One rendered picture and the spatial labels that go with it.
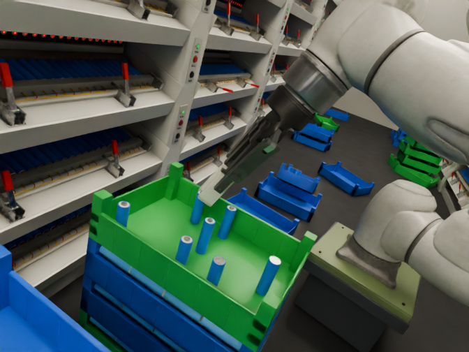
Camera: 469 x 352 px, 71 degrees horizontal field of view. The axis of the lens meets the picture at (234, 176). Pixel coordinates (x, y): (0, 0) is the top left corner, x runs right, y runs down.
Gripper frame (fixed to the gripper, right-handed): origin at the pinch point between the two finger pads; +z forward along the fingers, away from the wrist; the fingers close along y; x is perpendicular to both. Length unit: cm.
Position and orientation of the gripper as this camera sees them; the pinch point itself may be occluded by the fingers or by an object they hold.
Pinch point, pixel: (216, 185)
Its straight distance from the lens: 58.3
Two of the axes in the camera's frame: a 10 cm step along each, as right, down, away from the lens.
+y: -0.3, -4.5, 8.9
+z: -6.6, 6.8, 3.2
